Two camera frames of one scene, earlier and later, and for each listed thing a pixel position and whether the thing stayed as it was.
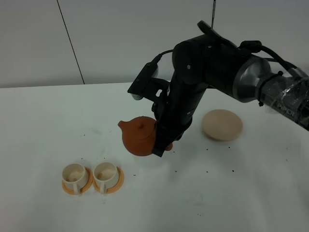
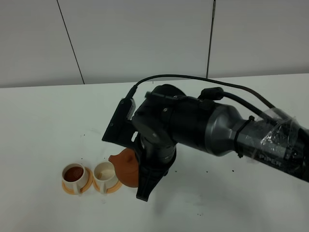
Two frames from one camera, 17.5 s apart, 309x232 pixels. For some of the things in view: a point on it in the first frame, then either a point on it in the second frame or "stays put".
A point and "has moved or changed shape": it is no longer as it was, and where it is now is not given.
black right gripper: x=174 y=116 → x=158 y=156
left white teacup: x=75 y=177 stays put
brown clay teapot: x=138 y=134 has moved or changed shape
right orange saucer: x=116 y=187 stays put
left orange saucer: x=88 y=184 stays put
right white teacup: x=106 y=175 stays put
